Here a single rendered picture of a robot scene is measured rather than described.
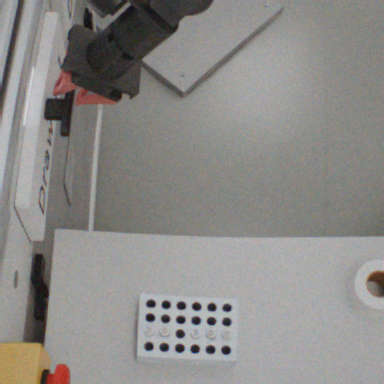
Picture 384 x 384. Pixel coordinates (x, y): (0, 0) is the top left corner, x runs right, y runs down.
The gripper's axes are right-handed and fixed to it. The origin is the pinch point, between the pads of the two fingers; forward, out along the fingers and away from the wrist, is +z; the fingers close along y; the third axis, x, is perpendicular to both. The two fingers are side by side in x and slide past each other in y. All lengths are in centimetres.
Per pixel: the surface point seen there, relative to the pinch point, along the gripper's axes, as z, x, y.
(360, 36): 31, -85, -110
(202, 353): -2.0, 30.6, -20.3
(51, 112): -0.1, 3.8, 2.1
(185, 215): 62, -24, -67
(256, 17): 48, -87, -81
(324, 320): -8.6, 25.3, -35.8
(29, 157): -0.4, 11.0, 4.4
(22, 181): -0.1, 14.2, 4.8
